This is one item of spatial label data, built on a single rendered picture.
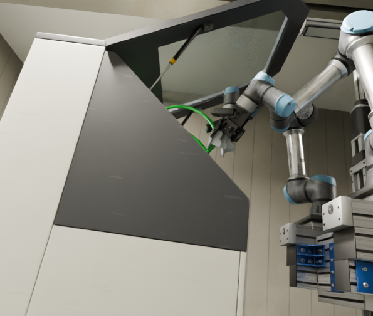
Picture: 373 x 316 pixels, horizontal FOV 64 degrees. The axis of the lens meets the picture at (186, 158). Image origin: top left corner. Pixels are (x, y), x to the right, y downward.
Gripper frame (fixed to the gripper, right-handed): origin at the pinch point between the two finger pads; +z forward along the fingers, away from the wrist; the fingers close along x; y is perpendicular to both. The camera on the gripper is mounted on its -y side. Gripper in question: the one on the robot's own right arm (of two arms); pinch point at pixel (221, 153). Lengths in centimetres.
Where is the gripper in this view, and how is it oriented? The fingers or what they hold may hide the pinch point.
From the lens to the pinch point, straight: 135.6
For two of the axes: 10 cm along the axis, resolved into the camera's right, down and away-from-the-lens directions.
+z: -1.3, 9.2, -3.7
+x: -0.2, 3.7, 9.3
